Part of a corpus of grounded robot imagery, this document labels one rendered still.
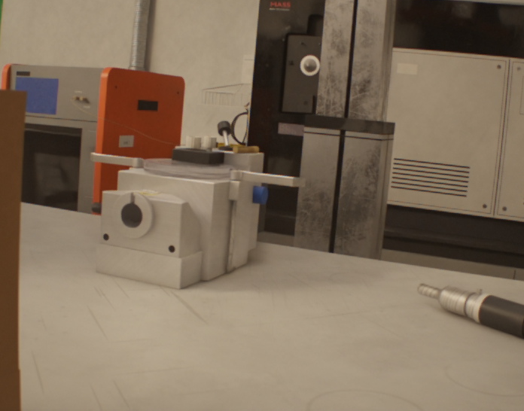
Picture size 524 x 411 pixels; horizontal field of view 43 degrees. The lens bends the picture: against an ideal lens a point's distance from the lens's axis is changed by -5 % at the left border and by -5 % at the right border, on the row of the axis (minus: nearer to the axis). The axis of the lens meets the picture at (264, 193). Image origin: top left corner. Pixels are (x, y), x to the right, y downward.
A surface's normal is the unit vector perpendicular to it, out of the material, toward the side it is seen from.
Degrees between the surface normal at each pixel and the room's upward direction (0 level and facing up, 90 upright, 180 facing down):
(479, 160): 90
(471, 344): 0
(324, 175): 90
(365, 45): 90
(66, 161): 90
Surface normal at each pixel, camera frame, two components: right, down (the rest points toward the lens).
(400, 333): 0.08, -0.99
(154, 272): -0.36, 0.08
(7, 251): 0.90, 0.13
